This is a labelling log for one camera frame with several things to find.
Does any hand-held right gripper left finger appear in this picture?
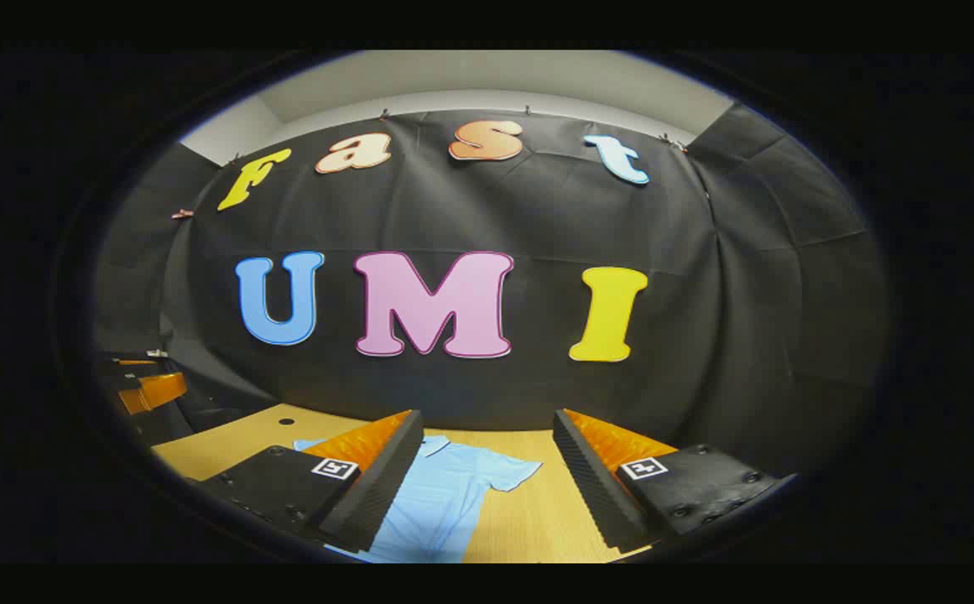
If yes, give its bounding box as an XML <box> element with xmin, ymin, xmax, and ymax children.
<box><xmin>198</xmin><ymin>409</ymin><xmax>425</xmax><ymax>555</ymax></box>

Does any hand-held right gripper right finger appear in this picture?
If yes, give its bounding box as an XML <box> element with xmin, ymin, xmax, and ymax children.
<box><xmin>552</xmin><ymin>409</ymin><xmax>798</xmax><ymax>555</ymax></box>

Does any light blue T-shirt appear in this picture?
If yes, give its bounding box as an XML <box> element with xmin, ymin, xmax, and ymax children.
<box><xmin>292</xmin><ymin>434</ymin><xmax>543</xmax><ymax>564</ymax></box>

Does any black backdrop cloth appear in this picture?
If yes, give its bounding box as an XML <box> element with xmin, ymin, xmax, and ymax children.
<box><xmin>92</xmin><ymin>102</ymin><xmax>890</xmax><ymax>479</ymax></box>

